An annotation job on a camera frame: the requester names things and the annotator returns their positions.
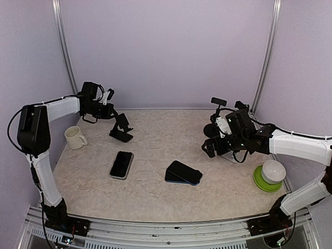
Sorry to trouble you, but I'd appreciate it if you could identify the cream ceramic mug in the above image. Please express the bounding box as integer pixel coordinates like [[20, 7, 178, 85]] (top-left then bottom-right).
[[64, 126, 88, 150]]

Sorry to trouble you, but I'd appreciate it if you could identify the white bowl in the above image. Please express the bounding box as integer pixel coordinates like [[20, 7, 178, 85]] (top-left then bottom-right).
[[261, 160, 286, 185]]

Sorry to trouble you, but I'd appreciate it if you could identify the black phone on top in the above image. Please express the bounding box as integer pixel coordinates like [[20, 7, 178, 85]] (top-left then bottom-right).
[[165, 160, 203, 185]]

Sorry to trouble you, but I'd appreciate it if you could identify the green plate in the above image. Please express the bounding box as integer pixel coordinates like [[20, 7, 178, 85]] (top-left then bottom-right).
[[253, 165, 282, 192]]

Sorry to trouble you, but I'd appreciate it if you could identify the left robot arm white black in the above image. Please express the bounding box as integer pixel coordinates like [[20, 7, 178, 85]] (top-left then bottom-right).
[[14, 82, 128, 231]]

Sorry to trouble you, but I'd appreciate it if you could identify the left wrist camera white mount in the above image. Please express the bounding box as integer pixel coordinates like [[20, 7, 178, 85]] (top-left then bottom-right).
[[100, 89, 115, 105]]

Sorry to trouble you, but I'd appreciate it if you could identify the black pole stand right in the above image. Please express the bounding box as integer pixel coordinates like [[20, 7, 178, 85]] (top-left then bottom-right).
[[234, 101, 250, 112]]

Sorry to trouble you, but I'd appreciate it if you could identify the black pole stand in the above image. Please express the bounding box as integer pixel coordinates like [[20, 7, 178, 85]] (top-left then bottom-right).
[[203, 97, 228, 138], [234, 101, 250, 112]]

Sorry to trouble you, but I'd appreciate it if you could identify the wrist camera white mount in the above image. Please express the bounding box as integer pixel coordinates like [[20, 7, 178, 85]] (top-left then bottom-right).
[[100, 89, 115, 105], [211, 116, 232, 138]]

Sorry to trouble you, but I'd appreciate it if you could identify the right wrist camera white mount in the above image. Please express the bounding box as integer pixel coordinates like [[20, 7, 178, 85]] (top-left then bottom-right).
[[211, 116, 232, 138]]

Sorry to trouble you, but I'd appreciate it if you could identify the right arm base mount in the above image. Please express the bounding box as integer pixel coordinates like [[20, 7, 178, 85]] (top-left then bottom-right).
[[247, 216, 293, 237]]

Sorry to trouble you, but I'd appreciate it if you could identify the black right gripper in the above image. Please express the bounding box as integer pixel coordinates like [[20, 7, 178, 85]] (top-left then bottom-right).
[[202, 133, 247, 157]]

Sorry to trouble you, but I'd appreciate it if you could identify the black folding phone stand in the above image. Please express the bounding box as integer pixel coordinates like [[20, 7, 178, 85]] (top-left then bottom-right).
[[109, 113, 133, 143]]

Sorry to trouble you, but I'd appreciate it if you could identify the aluminium frame post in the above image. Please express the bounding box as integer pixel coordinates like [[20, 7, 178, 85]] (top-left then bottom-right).
[[51, 0, 78, 94], [251, 0, 282, 115]]

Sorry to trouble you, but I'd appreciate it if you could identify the left aluminium frame post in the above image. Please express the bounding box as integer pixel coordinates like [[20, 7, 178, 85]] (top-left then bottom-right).
[[51, 0, 78, 94]]

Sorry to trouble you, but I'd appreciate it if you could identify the black phone silver case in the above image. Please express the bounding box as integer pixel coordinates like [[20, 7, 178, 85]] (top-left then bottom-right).
[[109, 151, 134, 180]]

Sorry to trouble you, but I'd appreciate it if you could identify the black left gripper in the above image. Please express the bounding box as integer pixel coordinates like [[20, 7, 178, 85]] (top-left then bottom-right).
[[84, 101, 118, 119]]

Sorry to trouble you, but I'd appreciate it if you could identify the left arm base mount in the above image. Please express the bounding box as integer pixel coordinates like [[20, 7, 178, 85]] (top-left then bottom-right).
[[45, 216, 91, 237]]

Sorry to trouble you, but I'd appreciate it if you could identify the white folding phone stand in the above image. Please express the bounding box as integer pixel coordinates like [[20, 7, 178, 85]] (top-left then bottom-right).
[[222, 151, 240, 163]]

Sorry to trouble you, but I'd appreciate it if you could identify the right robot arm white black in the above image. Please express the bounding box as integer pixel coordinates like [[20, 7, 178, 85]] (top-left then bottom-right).
[[201, 109, 331, 230]]

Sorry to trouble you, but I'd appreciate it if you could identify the black pole stand left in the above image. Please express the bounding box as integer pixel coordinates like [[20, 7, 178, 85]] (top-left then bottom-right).
[[203, 97, 228, 138]]

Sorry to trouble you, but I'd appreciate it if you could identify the right aluminium frame post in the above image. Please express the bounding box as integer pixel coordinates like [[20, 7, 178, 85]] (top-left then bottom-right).
[[251, 0, 282, 115]]

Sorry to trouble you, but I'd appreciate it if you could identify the front aluminium rail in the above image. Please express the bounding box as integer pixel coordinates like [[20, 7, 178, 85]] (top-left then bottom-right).
[[14, 206, 323, 248]]

